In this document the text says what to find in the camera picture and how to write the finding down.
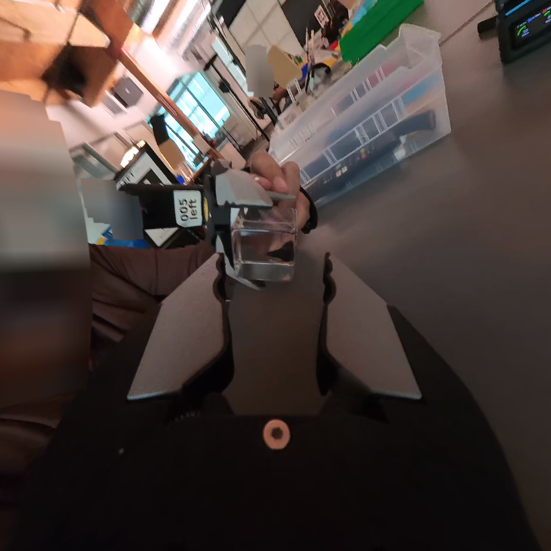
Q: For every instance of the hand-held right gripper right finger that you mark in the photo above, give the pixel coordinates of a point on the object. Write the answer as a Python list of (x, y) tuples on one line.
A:
[(366, 340)]

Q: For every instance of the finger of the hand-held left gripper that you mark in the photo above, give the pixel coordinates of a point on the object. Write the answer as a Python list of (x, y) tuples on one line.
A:
[(224, 254), (241, 189)]

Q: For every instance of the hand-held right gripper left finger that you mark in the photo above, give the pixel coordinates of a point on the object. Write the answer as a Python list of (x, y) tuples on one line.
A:
[(185, 340)]

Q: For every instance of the clear glass cube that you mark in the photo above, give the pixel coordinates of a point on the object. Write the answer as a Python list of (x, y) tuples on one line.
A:
[(262, 241)]

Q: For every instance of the person's left forearm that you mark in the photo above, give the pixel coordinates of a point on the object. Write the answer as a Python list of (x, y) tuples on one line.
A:
[(129, 275)]

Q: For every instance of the person's left hand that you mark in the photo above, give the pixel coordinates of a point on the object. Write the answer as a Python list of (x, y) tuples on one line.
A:
[(275, 172)]

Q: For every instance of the black remote control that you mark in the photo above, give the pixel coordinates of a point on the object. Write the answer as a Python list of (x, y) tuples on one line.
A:
[(366, 161)]

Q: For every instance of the beige cardboard sheet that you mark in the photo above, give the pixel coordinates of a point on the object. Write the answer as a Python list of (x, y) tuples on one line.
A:
[(284, 64)]

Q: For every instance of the clear plastic organiser box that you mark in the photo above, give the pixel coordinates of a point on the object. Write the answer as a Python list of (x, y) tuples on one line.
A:
[(387, 99)]

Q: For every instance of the green plastic bin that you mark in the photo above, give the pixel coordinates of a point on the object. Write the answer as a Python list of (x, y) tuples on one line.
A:
[(374, 30)]

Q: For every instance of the dark portable power station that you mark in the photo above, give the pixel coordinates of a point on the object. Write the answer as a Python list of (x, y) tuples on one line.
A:
[(529, 38)]

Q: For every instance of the dark wall-mounted box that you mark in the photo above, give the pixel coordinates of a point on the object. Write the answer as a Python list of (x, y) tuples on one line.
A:
[(125, 91)]

